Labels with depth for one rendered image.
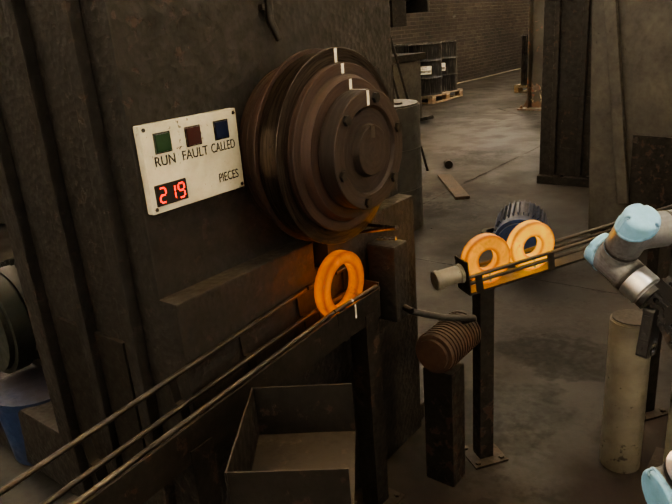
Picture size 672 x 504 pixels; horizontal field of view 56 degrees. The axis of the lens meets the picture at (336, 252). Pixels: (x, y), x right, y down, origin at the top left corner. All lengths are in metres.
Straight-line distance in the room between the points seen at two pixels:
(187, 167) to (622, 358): 1.37
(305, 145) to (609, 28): 2.90
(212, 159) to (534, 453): 1.48
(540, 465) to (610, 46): 2.57
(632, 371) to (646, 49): 2.32
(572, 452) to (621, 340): 0.48
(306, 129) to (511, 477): 1.33
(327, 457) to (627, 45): 3.24
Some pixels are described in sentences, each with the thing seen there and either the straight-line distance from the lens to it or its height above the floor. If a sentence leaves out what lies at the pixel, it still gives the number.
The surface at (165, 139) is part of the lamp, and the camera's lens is 1.35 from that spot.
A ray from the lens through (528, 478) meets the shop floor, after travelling 2.23.
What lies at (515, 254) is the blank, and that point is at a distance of 2.00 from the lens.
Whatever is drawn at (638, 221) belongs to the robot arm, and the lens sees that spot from 1.39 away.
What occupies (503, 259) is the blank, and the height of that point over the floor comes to 0.70.
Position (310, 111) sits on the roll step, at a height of 1.22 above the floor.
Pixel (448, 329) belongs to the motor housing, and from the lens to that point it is 1.92.
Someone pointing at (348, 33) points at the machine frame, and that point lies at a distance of 1.84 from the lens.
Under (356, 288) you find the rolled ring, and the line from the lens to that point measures 1.73.
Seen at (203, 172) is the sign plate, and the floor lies 1.12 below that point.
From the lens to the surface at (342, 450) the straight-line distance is 1.32.
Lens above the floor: 1.39
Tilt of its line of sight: 19 degrees down
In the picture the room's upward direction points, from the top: 5 degrees counter-clockwise
